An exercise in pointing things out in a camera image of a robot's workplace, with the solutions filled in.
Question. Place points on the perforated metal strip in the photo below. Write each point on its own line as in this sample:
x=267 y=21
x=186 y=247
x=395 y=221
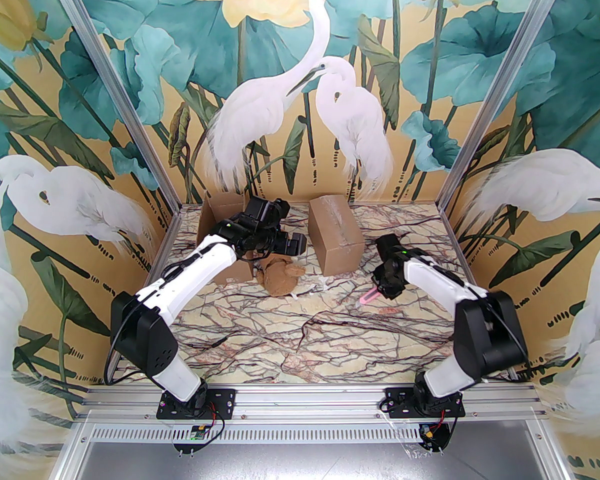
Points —
x=305 y=434

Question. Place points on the pink utility knife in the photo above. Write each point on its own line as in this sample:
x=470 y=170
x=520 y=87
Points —
x=369 y=298

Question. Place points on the yellow power connector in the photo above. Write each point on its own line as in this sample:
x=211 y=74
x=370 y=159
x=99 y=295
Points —
x=431 y=434

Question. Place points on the aluminium frame post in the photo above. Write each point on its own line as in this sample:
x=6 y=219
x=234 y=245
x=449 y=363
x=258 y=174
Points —
x=493 y=93
x=121 y=93

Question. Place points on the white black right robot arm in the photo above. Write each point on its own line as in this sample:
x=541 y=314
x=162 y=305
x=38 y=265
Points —
x=435 y=277

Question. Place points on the small green circuit board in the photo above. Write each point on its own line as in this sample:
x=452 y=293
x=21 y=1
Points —
x=197 y=433

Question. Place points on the brown cardboard box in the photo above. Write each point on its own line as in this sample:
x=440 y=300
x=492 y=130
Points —
x=220 y=208
x=337 y=238

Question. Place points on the aluminium side rail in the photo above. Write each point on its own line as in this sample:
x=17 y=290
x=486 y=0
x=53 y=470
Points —
x=166 y=238

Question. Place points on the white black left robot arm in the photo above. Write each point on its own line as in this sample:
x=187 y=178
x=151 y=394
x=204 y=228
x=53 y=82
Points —
x=195 y=273

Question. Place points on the brown teddy bear plush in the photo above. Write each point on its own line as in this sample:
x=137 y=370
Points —
x=280 y=278

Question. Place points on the aluminium frame rail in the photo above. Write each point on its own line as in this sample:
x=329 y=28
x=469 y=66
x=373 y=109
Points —
x=305 y=403

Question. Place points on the grey metal sheet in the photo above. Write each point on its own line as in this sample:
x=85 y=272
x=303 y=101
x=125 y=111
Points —
x=305 y=463

